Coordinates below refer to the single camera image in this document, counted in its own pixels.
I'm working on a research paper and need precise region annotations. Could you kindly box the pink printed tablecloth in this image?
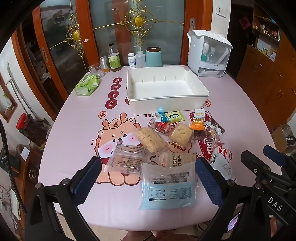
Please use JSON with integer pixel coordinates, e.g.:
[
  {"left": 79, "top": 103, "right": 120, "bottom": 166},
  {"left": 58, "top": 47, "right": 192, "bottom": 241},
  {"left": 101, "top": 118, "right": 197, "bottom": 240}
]
[{"left": 36, "top": 64, "right": 278, "bottom": 232}]

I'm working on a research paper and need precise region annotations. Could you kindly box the red paper decoration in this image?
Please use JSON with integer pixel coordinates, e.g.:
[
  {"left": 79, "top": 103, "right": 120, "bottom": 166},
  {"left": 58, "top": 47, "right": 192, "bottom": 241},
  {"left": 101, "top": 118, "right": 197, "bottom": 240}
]
[{"left": 239, "top": 19, "right": 252, "bottom": 30}]

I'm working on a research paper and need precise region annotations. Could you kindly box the brown chocolate packet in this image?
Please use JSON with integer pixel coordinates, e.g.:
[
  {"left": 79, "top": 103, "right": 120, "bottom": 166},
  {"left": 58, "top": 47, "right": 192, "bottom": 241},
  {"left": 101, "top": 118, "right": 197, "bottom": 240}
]
[{"left": 204, "top": 119, "right": 225, "bottom": 134}]

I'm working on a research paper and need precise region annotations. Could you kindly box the white squeeze wash bottle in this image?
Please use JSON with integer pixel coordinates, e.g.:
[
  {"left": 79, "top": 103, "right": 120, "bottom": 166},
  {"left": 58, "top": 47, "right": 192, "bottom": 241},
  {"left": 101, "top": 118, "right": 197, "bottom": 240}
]
[{"left": 132, "top": 45, "right": 147, "bottom": 68}]

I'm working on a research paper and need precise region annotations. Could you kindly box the glass cup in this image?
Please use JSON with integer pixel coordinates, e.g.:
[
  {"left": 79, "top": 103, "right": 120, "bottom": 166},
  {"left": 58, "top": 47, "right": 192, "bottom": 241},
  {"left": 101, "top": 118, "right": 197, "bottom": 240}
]
[{"left": 88, "top": 63, "right": 104, "bottom": 79}]

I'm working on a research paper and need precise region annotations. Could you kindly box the wooden cabinet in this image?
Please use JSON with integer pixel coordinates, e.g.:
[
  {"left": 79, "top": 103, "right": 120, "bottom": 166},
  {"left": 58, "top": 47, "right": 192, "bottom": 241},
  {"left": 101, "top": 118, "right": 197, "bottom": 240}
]
[{"left": 236, "top": 0, "right": 296, "bottom": 139}]

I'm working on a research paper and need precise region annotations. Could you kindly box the small blue candy packet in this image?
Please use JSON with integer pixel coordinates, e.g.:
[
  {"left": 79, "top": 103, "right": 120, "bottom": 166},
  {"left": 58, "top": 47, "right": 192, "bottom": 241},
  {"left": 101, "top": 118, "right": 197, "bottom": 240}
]
[{"left": 154, "top": 107, "right": 170, "bottom": 122}]

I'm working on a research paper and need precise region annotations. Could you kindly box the white bottle teal label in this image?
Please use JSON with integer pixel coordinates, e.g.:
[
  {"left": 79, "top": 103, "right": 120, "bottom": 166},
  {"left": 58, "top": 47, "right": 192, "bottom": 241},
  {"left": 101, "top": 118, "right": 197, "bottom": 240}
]
[{"left": 201, "top": 44, "right": 210, "bottom": 62}]

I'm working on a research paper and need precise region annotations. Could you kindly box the large clear blue packet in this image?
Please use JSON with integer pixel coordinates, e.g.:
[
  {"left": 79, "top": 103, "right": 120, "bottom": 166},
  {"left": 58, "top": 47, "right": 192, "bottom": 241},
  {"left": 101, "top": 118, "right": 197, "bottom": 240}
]
[{"left": 139, "top": 161, "right": 200, "bottom": 211}]

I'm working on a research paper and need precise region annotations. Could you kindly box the wooden picture frame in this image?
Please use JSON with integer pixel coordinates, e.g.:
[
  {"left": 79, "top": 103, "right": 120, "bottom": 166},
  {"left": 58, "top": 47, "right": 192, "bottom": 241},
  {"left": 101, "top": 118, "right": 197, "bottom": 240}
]
[{"left": 0, "top": 75, "right": 18, "bottom": 123}]

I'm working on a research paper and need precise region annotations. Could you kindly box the beige cracker packet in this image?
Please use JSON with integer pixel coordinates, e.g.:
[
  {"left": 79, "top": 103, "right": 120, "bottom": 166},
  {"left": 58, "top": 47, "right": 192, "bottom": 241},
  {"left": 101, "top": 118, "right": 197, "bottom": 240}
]
[{"left": 158, "top": 152, "right": 197, "bottom": 168}]

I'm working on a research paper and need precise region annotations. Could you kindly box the green tissue pack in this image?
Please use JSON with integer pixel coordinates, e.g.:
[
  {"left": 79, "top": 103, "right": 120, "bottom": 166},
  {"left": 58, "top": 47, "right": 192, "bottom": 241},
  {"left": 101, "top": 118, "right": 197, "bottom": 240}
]
[{"left": 73, "top": 74, "right": 101, "bottom": 96}]

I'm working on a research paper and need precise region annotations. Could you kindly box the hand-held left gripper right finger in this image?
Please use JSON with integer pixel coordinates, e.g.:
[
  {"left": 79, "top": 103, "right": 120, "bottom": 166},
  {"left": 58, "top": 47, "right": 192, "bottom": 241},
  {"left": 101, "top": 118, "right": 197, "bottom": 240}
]
[{"left": 195, "top": 157, "right": 273, "bottom": 241}]

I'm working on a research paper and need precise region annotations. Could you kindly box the dark snack packet red edge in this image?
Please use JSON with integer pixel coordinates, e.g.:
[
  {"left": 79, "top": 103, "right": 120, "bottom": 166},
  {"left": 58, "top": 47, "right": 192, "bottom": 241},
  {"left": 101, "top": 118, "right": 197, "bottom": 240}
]
[{"left": 193, "top": 130, "right": 208, "bottom": 141}]

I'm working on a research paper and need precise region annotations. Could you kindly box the white storage box clear door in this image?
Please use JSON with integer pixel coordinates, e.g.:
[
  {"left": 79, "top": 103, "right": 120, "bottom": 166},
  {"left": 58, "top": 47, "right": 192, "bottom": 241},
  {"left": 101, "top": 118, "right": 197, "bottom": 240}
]
[{"left": 187, "top": 30, "right": 233, "bottom": 77}]

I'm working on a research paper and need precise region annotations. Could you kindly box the white plastic bin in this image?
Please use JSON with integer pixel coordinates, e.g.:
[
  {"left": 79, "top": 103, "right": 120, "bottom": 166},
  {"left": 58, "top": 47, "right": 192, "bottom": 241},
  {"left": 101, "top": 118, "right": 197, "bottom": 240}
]
[{"left": 126, "top": 66, "right": 210, "bottom": 115}]

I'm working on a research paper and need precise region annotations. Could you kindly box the red white cookie packet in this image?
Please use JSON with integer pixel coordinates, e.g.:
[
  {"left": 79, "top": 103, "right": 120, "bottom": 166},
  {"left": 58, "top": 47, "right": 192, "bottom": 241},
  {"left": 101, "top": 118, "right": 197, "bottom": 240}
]
[{"left": 209, "top": 148, "right": 237, "bottom": 183}]

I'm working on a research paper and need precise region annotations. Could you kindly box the clear nut snack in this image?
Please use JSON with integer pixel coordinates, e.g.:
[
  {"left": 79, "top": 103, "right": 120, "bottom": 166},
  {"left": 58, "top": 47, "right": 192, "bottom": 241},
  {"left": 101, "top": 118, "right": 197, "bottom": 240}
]
[{"left": 203, "top": 130, "right": 222, "bottom": 149}]

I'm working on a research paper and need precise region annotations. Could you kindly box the glass bottle green label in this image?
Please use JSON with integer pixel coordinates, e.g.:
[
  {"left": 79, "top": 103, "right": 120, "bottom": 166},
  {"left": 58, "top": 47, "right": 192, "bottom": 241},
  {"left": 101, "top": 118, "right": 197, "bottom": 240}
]
[{"left": 107, "top": 43, "right": 121, "bottom": 72}]

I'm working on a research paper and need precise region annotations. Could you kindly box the white wall switch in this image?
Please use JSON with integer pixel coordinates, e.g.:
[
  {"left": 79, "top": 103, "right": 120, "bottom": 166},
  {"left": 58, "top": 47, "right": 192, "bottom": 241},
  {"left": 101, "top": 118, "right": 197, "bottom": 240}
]
[{"left": 215, "top": 5, "right": 227, "bottom": 17}]

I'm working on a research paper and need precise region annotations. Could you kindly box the teal canister brown lid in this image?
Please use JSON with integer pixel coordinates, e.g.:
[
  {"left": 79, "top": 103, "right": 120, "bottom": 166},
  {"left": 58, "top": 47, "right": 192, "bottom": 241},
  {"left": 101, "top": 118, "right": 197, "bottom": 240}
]
[{"left": 145, "top": 47, "right": 163, "bottom": 67}]

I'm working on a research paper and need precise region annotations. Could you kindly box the green snack packet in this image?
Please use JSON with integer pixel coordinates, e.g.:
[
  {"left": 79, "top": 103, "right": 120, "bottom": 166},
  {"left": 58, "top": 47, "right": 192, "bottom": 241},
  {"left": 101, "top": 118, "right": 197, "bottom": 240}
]
[{"left": 165, "top": 112, "right": 186, "bottom": 123}]

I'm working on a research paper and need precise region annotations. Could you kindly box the small metal can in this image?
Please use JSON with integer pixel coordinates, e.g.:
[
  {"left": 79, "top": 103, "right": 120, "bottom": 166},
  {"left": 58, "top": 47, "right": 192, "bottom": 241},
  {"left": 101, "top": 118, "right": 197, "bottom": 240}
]
[{"left": 99, "top": 56, "right": 111, "bottom": 74}]

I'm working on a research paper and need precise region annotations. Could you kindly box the red candy packet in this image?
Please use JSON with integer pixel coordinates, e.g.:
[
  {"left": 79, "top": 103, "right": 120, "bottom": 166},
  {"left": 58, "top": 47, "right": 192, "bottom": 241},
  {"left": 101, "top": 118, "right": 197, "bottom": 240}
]
[{"left": 148, "top": 121, "right": 176, "bottom": 135}]

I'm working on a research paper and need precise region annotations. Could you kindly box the orange oat bar packet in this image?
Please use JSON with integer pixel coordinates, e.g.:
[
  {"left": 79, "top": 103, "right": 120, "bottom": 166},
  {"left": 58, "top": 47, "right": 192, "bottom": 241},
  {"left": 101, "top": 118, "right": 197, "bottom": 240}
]
[{"left": 190, "top": 109, "right": 206, "bottom": 131}]

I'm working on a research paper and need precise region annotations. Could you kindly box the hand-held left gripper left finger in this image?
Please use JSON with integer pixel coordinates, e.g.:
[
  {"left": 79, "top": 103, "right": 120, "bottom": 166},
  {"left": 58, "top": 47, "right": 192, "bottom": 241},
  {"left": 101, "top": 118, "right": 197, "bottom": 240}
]
[{"left": 24, "top": 156, "right": 102, "bottom": 241}]

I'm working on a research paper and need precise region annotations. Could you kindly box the wooden framed glass door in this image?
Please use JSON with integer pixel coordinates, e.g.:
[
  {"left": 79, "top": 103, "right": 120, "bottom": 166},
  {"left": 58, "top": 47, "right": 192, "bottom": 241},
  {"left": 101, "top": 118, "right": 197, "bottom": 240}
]
[
  {"left": 14, "top": 0, "right": 93, "bottom": 116},
  {"left": 75, "top": 0, "right": 213, "bottom": 67}
]

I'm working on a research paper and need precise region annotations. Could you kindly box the clear plastic bottle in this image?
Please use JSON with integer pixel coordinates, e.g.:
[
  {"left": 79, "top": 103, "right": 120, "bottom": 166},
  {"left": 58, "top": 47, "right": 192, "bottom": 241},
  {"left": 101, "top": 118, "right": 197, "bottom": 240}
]
[{"left": 207, "top": 47, "right": 216, "bottom": 63}]

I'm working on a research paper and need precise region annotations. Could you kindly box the puffed rice cake packet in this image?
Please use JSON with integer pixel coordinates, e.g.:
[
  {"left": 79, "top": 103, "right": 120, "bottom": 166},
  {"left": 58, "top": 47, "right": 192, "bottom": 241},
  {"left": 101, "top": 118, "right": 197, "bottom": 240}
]
[
  {"left": 136, "top": 127, "right": 168, "bottom": 154},
  {"left": 168, "top": 123, "right": 194, "bottom": 149}
]

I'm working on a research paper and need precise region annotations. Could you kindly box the cardboard box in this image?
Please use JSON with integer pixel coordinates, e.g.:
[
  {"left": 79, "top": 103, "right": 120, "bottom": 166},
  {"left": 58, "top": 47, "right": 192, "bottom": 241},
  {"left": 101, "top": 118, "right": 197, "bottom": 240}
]
[{"left": 270, "top": 125, "right": 296, "bottom": 153}]

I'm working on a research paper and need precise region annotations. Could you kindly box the white pill bottle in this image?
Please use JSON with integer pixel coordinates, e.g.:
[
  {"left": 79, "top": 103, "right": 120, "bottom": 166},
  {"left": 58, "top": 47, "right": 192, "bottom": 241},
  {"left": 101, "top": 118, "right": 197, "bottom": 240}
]
[{"left": 128, "top": 53, "right": 137, "bottom": 69}]

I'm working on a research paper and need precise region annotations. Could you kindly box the clear grey white packet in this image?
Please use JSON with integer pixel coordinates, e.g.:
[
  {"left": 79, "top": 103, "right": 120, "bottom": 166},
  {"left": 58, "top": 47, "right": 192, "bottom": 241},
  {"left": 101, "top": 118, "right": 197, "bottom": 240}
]
[{"left": 104, "top": 143, "right": 152, "bottom": 175}]

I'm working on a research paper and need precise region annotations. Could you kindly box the red lid jar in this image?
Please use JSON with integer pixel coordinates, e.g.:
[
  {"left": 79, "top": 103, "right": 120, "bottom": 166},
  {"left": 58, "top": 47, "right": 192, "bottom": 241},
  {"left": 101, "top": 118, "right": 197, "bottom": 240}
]
[{"left": 16, "top": 113, "right": 48, "bottom": 147}]

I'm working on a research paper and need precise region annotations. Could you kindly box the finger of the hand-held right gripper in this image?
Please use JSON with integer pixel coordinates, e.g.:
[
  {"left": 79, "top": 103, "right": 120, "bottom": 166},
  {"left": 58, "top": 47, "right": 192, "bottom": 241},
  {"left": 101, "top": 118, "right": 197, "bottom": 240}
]
[
  {"left": 263, "top": 145, "right": 296, "bottom": 168},
  {"left": 241, "top": 150, "right": 295, "bottom": 189}
]

